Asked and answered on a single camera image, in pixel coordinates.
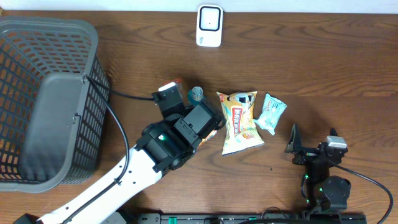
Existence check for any orange tissue pack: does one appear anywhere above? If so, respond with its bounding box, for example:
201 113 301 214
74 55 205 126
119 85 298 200
199 130 218 146

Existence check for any blue mouthwash bottle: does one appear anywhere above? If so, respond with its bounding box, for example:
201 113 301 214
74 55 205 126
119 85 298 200
187 86 205 105

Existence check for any teal wet wipes pack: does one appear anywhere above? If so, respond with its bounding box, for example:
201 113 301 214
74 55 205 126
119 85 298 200
254 93 287 135

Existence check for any yellow snack chip bag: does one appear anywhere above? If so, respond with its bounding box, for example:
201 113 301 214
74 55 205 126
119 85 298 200
217 91 264 156

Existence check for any orange chocolate bar wrapper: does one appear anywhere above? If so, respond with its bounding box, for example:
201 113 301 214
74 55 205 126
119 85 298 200
164 78 182 86

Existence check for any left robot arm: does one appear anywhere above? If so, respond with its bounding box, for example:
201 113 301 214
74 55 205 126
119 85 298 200
16 87 226 223

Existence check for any white barcode scanner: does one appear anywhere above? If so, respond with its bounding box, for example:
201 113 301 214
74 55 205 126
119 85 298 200
196 4 224 48

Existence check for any grey plastic mesh basket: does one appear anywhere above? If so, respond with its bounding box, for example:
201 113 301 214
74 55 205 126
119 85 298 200
1 16 109 193

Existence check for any left black cable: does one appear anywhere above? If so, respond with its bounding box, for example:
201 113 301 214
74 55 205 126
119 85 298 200
60 74 156 224

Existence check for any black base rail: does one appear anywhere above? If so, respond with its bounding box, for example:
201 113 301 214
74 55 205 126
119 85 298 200
131 212 367 224

